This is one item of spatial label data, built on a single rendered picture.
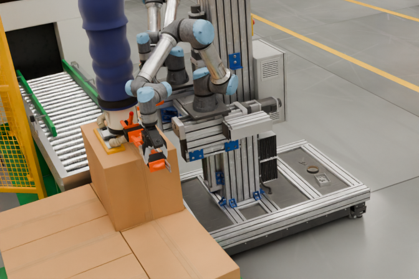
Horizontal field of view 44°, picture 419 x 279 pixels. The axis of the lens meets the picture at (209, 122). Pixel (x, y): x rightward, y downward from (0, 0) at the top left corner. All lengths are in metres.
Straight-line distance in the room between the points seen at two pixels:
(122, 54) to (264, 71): 0.92
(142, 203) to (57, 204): 0.62
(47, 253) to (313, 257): 1.63
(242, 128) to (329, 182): 1.04
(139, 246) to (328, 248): 1.33
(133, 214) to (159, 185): 0.21
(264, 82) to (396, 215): 1.39
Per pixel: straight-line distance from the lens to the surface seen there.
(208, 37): 2.58
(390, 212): 3.95
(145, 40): 3.14
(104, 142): 2.95
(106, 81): 2.80
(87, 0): 2.69
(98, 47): 2.75
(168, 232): 2.87
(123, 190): 2.83
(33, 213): 3.29
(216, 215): 3.53
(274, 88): 3.29
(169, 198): 2.94
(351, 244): 3.62
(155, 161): 2.40
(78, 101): 4.71
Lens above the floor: 2.27
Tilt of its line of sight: 26 degrees down
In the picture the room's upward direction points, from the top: 5 degrees counter-clockwise
